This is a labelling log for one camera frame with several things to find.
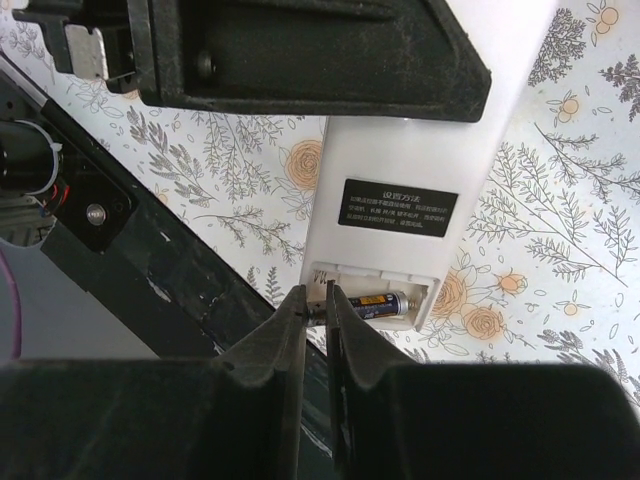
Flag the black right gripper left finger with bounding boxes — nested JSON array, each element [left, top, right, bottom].
[[1, 286, 306, 479]]

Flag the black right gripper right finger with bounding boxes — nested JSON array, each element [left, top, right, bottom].
[[326, 284, 639, 479]]

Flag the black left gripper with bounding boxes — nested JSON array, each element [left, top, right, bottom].
[[12, 1, 150, 94]]

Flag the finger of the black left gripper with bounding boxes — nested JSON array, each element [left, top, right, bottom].
[[128, 1, 492, 123]]

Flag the black battery single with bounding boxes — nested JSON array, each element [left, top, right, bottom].
[[307, 291, 414, 325]]

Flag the white remote control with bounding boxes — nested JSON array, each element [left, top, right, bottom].
[[301, 1, 556, 330]]

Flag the black base bar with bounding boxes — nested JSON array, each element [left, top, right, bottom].
[[1, 59, 332, 467]]

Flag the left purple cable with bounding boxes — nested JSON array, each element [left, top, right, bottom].
[[0, 247, 24, 361]]

